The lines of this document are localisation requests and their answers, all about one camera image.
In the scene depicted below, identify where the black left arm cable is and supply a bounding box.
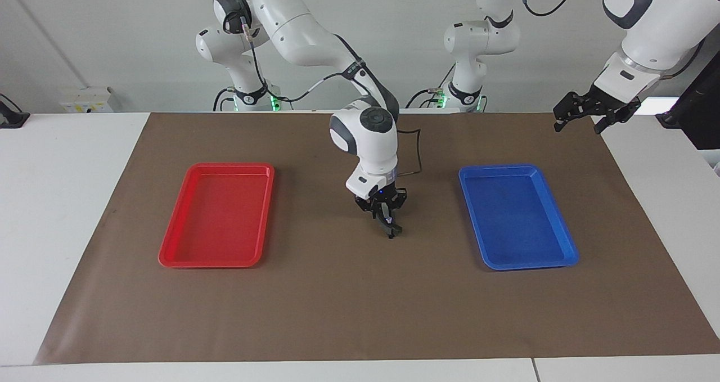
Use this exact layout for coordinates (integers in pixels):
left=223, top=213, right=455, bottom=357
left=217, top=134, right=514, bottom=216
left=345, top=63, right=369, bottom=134
left=513, top=0, right=705, bottom=83

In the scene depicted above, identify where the black base cable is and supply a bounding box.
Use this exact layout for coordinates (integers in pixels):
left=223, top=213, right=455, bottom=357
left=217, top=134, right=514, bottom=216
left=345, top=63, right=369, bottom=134
left=406, top=64, right=457, bottom=110
left=213, top=87, right=237, bottom=111

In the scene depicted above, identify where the black clamp device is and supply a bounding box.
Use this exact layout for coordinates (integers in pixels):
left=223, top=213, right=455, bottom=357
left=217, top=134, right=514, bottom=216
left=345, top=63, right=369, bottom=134
left=0, top=94, right=30, bottom=128

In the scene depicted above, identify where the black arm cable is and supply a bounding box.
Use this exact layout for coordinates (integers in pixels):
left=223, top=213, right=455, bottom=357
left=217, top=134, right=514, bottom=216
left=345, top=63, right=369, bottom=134
left=513, top=0, right=705, bottom=83
left=241, top=16, right=422, bottom=174

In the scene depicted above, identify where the curved brake shoe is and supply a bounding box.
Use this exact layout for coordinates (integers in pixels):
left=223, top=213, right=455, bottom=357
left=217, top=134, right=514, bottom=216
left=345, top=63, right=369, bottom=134
left=377, top=210, right=404, bottom=240

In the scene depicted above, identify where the black monitor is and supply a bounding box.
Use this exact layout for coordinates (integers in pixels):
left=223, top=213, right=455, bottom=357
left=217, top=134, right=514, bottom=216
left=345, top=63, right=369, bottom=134
left=657, top=50, right=720, bottom=151

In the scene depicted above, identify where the brown paper mat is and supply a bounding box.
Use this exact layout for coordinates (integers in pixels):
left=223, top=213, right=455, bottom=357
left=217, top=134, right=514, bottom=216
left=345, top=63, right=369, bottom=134
left=34, top=111, right=720, bottom=366

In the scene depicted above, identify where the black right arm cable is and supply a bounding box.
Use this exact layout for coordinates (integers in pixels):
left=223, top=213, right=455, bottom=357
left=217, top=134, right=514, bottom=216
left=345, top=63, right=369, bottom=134
left=241, top=16, right=422, bottom=174

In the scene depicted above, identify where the blue plastic tray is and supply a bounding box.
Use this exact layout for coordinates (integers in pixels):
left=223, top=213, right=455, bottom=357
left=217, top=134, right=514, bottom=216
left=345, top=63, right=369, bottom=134
left=458, top=164, right=580, bottom=271

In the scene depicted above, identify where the red plastic tray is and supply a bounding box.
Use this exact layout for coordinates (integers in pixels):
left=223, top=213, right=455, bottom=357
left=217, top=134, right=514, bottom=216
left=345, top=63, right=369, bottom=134
left=158, top=163, right=275, bottom=269

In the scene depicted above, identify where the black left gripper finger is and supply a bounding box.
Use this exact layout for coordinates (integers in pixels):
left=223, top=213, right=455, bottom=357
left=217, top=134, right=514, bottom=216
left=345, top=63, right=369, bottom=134
left=553, top=91, right=588, bottom=133
left=594, top=100, right=642, bottom=134

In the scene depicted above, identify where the white wall socket box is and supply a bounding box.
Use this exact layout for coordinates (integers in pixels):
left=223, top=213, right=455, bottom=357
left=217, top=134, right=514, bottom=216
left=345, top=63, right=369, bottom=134
left=61, top=87, right=122, bottom=114

